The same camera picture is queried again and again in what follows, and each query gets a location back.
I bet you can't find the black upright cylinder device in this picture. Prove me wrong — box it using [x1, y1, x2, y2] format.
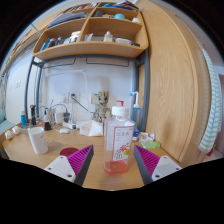
[29, 104, 37, 126]

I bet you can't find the white tissue pack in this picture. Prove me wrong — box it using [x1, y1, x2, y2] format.
[79, 119, 104, 137]

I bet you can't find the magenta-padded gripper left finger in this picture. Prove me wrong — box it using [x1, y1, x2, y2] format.
[43, 144, 95, 187]

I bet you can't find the green wipes pack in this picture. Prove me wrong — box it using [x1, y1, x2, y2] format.
[140, 140, 162, 150]

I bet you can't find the clear drink bottle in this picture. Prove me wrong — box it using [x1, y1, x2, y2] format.
[103, 105, 136, 176]

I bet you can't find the small blue bottle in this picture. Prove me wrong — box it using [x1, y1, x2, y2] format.
[19, 110, 28, 129]

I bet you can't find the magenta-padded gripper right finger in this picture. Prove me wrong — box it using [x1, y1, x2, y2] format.
[133, 144, 183, 186]

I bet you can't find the grey metal shelf frame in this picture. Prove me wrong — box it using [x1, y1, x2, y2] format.
[23, 49, 151, 133]

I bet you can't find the white power strip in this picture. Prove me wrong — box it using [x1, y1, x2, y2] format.
[61, 121, 78, 130]

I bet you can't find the wooden shelf unit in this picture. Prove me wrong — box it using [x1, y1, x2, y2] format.
[32, 0, 150, 62]

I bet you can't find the small white pink box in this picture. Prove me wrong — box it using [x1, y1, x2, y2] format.
[139, 131, 156, 143]

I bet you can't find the white tape roll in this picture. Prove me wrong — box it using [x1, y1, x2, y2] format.
[4, 129, 14, 140]
[11, 125, 22, 135]

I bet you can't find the flat round red coaster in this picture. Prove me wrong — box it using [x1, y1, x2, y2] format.
[59, 147, 80, 158]

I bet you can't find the teal cushioned seat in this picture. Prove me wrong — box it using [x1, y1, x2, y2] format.
[0, 108, 16, 134]

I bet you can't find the small blue box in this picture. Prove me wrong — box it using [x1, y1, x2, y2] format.
[131, 128, 141, 142]

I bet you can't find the white cup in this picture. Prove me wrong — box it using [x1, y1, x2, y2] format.
[27, 126, 49, 155]

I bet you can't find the wooden tree-man figurine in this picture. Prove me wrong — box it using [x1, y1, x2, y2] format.
[92, 90, 112, 124]

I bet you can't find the green-white striped towel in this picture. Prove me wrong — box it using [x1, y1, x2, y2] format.
[198, 46, 224, 154]

